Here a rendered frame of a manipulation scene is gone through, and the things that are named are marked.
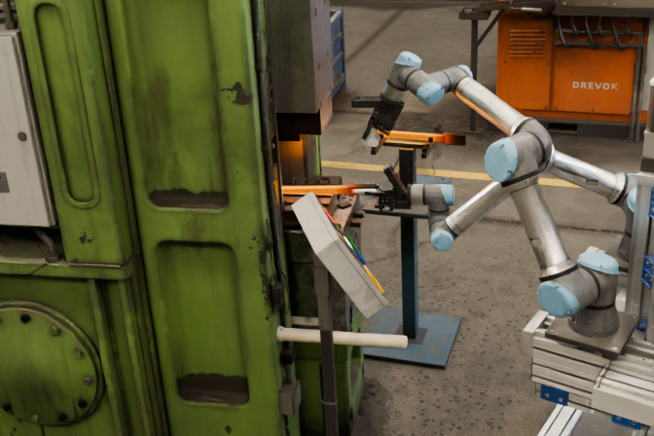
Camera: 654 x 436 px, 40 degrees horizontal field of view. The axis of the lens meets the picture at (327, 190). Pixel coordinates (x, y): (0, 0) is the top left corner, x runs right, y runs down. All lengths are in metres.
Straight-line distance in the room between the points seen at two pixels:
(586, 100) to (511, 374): 2.99
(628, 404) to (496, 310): 1.78
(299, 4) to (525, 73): 3.83
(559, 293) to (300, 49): 1.11
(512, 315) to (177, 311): 1.81
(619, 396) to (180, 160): 1.51
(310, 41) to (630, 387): 1.42
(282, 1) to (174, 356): 1.31
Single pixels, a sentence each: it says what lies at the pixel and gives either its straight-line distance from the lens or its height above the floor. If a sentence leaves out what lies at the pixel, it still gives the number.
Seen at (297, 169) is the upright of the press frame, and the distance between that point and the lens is 3.49.
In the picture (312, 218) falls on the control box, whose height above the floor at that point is 1.18.
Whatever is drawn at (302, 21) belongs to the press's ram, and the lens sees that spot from 2.86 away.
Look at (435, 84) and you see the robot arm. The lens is 2.79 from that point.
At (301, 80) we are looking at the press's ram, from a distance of 2.92.
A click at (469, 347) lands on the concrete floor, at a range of 4.14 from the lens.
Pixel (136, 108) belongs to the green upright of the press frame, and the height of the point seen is 1.46.
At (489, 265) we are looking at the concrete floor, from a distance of 4.79.
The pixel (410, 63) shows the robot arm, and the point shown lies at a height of 1.54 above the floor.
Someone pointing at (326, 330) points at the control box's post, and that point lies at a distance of 2.80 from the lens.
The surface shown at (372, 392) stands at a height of 0.00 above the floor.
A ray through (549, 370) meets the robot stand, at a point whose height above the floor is 0.65.
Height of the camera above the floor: 2.34
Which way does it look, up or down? 24 degrees down
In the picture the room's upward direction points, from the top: 3 degrees counter-clockwise
